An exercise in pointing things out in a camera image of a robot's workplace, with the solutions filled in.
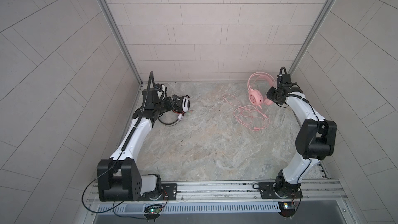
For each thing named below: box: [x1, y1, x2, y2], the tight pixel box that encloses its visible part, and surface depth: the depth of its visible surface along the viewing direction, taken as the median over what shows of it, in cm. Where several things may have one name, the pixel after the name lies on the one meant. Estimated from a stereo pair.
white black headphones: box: [158, 96, 191, 127], surface depth 95 cm
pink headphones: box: [247, 71, 277, 110], surface depth 91 cm
